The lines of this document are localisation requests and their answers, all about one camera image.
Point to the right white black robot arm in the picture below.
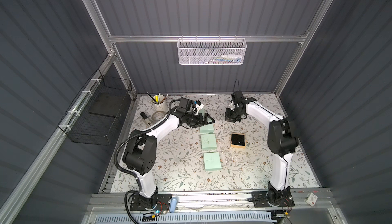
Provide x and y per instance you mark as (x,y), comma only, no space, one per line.
(282,141)

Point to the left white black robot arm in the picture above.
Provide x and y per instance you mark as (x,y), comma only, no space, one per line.
(136,155)

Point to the white pen holder cup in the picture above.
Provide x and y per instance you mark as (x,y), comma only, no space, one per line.
(159,101)

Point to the white perforated front panel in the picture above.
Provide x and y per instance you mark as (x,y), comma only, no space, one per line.
(208,217)

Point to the white wire wall basket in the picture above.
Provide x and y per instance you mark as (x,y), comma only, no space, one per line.
(211,51)

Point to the black marker pen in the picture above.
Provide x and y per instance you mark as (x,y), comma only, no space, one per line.
(146,119)

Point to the tan drawer tray black insert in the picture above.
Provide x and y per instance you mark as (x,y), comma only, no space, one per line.
(238,140)

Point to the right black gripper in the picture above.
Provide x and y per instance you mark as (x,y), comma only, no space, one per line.
(233,114)

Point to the blue cylinder on rail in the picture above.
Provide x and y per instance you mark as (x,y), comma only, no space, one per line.
(173,204)

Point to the black wire side basket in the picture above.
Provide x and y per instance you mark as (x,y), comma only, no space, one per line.
(98,118)

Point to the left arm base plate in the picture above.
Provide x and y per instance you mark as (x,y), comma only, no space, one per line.
(157,202)

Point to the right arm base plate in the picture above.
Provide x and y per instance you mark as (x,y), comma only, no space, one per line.
(264,199)

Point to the white square tag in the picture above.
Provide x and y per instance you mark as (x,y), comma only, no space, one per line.
(311,199)

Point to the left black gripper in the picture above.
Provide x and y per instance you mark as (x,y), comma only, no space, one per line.
(198,120)

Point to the mint jewelry box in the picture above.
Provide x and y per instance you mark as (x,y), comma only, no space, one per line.
(207,129)
(208,142)
(212,161)
(200,108)

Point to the floral table mat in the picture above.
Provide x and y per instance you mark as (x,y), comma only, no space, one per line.
(180,160)

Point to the clear tape roll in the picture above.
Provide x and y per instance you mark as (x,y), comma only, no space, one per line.
(157,116)

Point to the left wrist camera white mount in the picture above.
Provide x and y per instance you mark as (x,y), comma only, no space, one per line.
(194,106)

